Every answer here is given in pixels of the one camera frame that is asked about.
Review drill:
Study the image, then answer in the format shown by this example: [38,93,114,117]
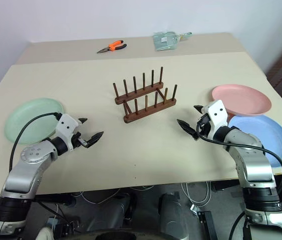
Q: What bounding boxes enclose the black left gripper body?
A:
[70,132,88,150]

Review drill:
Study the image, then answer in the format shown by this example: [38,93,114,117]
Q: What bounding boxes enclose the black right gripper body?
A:
[196,113,215,137]

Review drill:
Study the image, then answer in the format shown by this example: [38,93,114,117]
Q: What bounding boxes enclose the wooden dish rack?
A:
[112,66,178,124]

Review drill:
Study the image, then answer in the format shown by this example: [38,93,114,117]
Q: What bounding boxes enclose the pink plate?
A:
[211,84,273,117]

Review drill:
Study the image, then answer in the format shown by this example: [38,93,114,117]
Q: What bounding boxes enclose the green plate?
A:
[3,97,64,145]

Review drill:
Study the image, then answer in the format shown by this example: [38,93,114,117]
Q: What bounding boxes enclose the black table crossbar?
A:
[33,194,74,206]

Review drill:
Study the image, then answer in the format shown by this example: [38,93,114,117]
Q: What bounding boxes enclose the blue plate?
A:
[227,114,282,169]

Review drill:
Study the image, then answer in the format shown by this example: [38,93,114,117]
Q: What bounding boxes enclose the green plastic bag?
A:
[152,31,193,52]

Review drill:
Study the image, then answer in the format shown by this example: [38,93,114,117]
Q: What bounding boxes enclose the dark rounded shape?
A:
[158,192,190,237]

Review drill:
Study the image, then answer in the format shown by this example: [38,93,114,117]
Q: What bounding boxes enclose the white rounded shell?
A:
[37,226,54,240]

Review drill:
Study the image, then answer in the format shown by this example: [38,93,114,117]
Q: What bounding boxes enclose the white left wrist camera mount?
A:
[55,113,81,141]

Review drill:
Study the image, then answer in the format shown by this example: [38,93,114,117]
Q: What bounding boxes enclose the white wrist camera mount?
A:
[55,113,81,141]
[202,99,229,129]

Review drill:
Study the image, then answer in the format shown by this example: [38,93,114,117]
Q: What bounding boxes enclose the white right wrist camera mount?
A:
[202,99,229,129]

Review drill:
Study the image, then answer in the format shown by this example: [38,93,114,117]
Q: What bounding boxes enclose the white cable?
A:
[180,181,212,208]
[73,188,121,205]

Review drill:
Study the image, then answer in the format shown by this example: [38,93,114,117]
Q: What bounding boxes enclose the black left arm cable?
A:
[9,112,63,175]

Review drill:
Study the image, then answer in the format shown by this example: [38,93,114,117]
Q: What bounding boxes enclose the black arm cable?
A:
[196,121,282,208]
[9,112,63,175]

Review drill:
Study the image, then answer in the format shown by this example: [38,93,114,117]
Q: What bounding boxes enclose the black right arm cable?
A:
[196,121,282,208]

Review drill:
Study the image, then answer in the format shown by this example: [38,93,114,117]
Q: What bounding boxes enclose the orange handled pliers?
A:
[96,39,128,54]

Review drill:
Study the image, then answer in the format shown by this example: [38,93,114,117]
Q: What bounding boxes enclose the black metal bracket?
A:
[197,210,219,240]

